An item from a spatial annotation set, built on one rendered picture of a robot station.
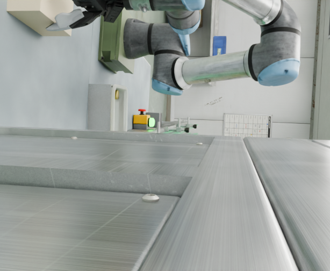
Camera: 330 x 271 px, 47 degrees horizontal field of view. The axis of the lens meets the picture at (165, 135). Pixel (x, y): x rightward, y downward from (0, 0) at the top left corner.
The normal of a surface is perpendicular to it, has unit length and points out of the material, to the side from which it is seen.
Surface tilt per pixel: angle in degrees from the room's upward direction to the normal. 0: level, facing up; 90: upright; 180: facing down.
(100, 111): 90
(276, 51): 105
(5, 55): 0
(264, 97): 90
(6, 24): 0
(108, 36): 90
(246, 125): 90
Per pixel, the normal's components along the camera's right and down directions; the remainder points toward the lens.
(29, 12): -0.06, 1.00
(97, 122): -0.17, 0.07
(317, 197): 0.04, -1.00
